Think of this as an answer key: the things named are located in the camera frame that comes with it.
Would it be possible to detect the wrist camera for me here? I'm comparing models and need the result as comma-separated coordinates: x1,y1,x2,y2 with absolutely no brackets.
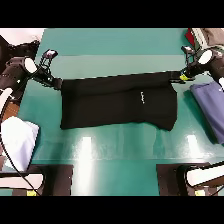
39,48,59,75
181,45,196,69

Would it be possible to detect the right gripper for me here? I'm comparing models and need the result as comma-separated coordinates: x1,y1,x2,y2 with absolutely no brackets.
169,67,196,83

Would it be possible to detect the black T-shirt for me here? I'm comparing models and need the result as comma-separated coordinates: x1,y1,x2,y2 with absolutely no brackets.
59,70,179,132

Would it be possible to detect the black cable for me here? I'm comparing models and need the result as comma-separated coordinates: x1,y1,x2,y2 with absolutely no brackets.
0,74,42,197

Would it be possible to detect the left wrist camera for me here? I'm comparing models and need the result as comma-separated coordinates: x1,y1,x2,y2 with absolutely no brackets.
39,48,59,75

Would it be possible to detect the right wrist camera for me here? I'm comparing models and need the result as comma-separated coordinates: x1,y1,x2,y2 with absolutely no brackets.
181,45,196,69

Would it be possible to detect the white garment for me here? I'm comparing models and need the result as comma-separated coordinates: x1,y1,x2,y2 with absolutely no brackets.
0,116,41,172

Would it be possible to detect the red garment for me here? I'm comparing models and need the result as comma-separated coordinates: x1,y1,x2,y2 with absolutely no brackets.
184,28,198,48

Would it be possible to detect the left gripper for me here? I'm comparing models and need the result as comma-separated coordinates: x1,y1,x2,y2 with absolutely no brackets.
45,76,64,91

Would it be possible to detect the purple garment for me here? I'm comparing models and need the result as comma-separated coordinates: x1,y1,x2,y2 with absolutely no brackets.
189,81,224,145

